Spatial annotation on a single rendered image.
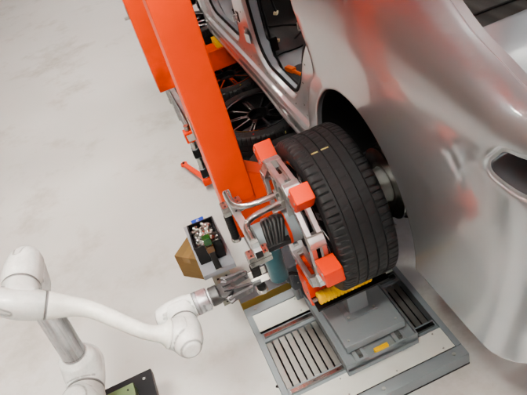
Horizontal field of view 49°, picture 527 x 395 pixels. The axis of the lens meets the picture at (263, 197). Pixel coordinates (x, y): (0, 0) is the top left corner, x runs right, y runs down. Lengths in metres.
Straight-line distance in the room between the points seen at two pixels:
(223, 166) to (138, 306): 1.27
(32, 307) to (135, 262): 1.81
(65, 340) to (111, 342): 1.03
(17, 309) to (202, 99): 1.07
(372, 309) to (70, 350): 1.34
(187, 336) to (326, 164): 0.77
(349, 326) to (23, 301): 1.43
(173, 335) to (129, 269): 1.82
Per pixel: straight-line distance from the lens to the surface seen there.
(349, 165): 2.09
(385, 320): 2.74
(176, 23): 2.30
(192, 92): 2.41
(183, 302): 2.15
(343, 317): 2.78
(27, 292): 2.10
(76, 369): 2.54
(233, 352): 3.09
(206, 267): 2.89
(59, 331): 2.41
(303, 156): 2.12
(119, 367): 3.31
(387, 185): 2.37
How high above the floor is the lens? 2.38
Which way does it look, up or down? 37 degrees down
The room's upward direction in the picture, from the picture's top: 18 degrees counter-clockwise
